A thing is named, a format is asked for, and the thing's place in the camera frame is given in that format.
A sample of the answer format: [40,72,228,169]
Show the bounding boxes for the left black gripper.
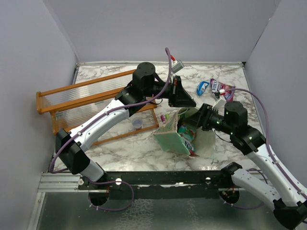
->
[144,76,197,108]

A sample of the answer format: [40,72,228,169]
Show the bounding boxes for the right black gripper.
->
[183,103,236,135]

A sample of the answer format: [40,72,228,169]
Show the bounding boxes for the red blue snack bag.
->
[177,122,196,142]

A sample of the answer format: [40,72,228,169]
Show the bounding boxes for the blue snack packet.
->
[196,81,210,96]

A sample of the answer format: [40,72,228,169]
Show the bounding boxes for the green paper bag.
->
[153,108,216,160]

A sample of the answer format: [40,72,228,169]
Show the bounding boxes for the purple snack bag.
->
[210,78,235,102]

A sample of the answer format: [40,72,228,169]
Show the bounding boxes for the yellow green snack bag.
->
[184,140,197,156]

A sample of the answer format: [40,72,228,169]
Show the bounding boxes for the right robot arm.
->
[184,101,307,230]

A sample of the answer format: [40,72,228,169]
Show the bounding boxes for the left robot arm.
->
[56,62,196,189]

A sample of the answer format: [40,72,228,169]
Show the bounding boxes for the small clear plastic cup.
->
[131,117,143,130]

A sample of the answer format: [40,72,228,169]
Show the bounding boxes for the orange wooden rack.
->
[36,70,159,145]

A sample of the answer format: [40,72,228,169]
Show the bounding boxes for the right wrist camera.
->
[213,89,226,111]

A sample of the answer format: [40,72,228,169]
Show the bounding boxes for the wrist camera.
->
[213,89,226,111]
[172,60,184,74]

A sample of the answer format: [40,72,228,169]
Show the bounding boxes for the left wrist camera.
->
[172,60,184,74]

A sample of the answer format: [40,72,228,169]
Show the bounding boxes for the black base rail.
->
[78,169,240,204]

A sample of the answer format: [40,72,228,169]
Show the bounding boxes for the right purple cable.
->
[219,88,307,199]

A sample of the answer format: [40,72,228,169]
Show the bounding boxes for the purple cable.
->
[49,47,176,173]
[219,88,307,199]

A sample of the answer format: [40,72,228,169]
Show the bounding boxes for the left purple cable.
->
[49,47,176,173]

